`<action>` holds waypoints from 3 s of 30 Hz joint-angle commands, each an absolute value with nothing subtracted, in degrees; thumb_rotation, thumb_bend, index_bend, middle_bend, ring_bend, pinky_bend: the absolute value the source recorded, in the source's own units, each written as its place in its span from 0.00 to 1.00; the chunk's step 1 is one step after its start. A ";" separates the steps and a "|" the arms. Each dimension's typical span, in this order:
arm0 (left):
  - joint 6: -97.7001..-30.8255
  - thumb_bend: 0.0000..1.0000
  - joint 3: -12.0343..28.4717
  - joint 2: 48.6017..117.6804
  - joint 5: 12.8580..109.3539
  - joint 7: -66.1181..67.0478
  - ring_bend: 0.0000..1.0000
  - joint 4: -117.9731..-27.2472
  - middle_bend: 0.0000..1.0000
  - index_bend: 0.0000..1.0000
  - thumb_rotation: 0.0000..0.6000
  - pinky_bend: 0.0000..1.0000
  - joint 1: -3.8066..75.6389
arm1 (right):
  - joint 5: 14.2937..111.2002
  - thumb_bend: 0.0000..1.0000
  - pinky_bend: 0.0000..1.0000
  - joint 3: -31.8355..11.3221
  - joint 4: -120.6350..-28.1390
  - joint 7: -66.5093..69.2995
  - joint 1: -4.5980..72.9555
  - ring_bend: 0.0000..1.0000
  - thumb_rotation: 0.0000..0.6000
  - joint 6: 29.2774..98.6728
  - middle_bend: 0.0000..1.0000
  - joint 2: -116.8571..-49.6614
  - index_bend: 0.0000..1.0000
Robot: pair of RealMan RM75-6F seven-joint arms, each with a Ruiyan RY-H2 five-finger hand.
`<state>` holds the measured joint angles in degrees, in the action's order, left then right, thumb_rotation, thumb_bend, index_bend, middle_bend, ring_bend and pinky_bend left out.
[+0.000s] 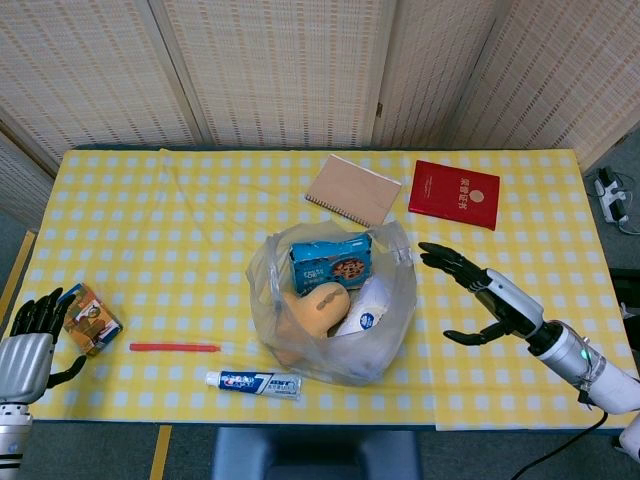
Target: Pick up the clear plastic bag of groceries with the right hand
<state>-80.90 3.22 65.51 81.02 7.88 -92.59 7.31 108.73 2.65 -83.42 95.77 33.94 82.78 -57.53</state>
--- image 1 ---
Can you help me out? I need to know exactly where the white power strip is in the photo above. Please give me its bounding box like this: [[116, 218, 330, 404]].
[[593, 167, 632, 225]]

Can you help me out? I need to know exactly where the red certificate book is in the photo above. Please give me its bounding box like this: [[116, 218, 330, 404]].
[[408, 159, 501, 232]]

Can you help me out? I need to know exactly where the blue cookie box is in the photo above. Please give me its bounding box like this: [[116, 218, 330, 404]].
[[290, 233, 374, 295]]

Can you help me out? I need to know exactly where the yellow floor tape strip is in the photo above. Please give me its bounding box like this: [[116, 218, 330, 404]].
[[149, 424, 173, 480], [0, 229, 37, 321]]

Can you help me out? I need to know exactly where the beige woven screen panel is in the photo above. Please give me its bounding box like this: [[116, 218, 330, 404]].
[[449, 0, 640, 171], [0, 129, 56, 231], [0, 0, 201, 174], [372, 0, 501, 150], [149, 0, 396, 150]]

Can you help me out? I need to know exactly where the brown spiral notebook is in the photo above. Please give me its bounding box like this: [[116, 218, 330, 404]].
[[304, 153, 403, 229]]

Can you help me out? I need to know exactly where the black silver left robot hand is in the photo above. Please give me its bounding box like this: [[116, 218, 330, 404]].
[[0, 287, 87, 405]]

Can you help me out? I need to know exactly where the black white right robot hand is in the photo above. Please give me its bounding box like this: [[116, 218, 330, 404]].
[[417, 241, 546, 347]]

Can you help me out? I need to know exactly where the orange snack packet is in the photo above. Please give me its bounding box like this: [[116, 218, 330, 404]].
[[58, 282, 124, 357]]

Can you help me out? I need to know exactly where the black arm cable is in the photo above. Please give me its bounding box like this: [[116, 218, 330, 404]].
[[514, 409, 609, 480]]

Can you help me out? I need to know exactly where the transparent plastic bag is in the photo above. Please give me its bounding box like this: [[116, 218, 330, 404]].
[[245, 219, 419, 387]]

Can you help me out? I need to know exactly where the yellow white checkered tablecloth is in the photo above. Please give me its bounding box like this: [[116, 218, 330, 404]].
[[0, 148, 640, 432]]

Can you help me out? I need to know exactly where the red pen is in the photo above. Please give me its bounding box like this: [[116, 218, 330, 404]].
[[129, 341, 222, 353]]

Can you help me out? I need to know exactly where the white blue toothpaste tube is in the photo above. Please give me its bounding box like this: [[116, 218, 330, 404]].
[[205, 370, 303, 401]]

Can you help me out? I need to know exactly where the white pouch with blue logo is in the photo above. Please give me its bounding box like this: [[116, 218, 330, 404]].
[[332, 277, 396, 339]]

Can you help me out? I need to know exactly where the black equipment box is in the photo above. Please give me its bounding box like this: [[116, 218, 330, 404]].
[[609, 268, 640, 351]]

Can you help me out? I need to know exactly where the blue chair seat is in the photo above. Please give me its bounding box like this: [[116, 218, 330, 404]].
[[212, 427, 421, 480]]

